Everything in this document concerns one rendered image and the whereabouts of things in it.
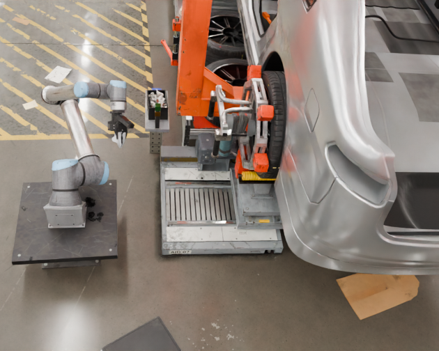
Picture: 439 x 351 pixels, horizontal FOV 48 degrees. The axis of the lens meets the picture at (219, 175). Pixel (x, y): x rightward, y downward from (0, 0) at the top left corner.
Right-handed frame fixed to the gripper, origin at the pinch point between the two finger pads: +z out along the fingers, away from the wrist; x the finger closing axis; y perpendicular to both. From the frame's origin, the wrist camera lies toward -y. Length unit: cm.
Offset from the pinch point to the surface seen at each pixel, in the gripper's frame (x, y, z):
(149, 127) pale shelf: -61, 31, -11
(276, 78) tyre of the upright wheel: -52, -72, -40
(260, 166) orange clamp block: -40, -69, 11
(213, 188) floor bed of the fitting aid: -101, 2, 33
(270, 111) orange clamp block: -35, -77, -20
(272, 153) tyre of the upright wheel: -43, -74, 3
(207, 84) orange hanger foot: -72, -10, -41
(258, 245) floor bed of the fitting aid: -88, -43, 68
